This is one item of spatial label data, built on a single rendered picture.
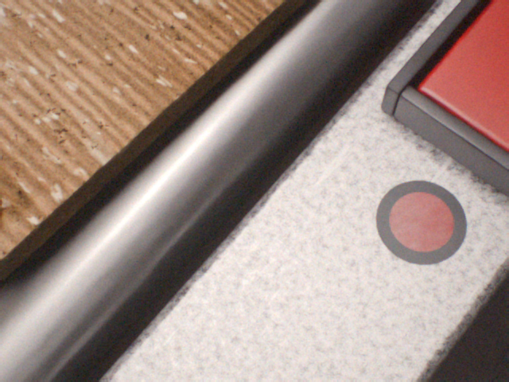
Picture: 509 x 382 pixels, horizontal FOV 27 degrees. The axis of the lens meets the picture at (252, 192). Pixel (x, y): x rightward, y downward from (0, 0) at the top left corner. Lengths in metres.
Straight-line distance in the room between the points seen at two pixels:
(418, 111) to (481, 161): 0.03
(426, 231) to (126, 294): 0.11
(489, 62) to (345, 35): 0.06
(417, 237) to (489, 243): 0.02
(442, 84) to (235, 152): 0.08
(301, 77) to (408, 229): 0.07
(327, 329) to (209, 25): 0.11
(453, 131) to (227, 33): 0.09
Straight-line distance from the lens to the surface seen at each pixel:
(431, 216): 0.37
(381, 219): 0.37
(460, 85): 0.38
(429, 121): 0.37
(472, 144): 0.37
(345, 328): 0.35
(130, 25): 0.38
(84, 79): 0.37
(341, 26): 0.40
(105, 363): 0.39
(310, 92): 0.39
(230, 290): 0.35
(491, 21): 0.40
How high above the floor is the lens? 1.25
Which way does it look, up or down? 65 degrees down
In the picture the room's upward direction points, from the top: 4 degrees clockwise
